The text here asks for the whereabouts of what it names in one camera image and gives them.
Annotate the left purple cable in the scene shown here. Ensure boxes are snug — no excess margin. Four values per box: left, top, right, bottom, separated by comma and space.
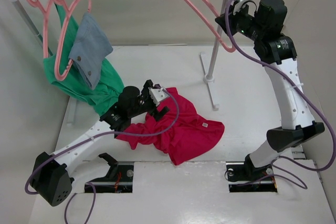
24, 84, 180, 222

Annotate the red t shirt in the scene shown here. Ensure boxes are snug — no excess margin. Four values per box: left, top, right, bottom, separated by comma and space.
117, 87, 225, 165

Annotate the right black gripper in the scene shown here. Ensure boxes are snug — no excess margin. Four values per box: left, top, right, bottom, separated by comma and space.
215, 0, 265, 42

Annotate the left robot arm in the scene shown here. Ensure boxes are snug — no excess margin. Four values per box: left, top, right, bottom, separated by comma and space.
25, 80, 172, 207

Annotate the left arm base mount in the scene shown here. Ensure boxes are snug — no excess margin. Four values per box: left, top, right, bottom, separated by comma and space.
84, 153, 134, 194

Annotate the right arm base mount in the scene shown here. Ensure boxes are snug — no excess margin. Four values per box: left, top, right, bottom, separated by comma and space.
224, 162, 278, 193

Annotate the pink hanger with denim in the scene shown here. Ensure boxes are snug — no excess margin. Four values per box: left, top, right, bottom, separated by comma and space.
48, 0, 93, 80

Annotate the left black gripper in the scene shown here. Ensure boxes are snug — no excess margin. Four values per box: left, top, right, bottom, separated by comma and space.
129, 81, 170, 121

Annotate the green t shirt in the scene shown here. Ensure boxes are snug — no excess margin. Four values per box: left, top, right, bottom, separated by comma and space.
43, 0, 125, 116

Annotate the pink hanger with green shirt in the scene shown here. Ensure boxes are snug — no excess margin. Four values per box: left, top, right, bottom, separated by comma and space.
20, 0, 73, 59

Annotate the blue denim garment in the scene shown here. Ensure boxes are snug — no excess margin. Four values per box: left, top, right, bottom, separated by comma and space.
69, 12, 113, 90

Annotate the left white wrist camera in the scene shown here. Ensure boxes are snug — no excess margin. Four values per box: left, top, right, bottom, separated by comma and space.
149, 88, 169, 106

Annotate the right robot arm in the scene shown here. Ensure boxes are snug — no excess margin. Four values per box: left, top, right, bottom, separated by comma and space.
215, 0, 325, 179

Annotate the pink plastic hanger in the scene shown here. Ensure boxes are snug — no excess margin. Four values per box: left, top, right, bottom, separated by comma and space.
166, 0, 238, 54

